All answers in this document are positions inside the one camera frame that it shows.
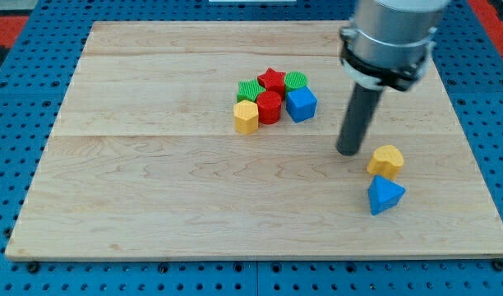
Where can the red star block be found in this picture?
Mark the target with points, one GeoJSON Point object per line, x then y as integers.
{"type": "Point", "coordinates": [272, 80]}

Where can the blue triangle block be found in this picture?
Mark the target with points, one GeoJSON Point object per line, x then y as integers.
{"type": "Point", "coordinates": [384, 194]}

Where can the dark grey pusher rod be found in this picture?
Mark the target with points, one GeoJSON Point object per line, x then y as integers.
{"type": "Point", "coordinates": [360, 111]}

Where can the wooden board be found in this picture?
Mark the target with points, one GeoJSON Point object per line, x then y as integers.
{"type": "Point", "coordinates": [144, 163]}

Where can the blue cube block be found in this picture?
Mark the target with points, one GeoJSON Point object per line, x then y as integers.
{"type": "Point", "coordinates": [301, 104]}

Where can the red cylinder block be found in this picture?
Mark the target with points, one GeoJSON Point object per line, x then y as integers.
{"type": "Point", "coordinates": [269, 107]}

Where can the yellow heart block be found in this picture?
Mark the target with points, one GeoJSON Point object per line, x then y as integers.
{"type": "Point", "coordinates": [386, 161]}

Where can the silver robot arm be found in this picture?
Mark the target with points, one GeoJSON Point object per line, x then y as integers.
{"type": "Point", "coordinates": [388, 43]}

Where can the green cylinder block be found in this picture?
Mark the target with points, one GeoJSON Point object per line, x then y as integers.
{"type": "Point", "coordinates": [294, 81]}

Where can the yellow hexagon block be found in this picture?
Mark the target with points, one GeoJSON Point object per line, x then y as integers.
{"type": "Point", "coordinates": [246, 117]}

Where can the green star block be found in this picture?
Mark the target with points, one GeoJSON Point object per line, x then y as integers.
{"type": "Point", "coordinates": [249, 90]}

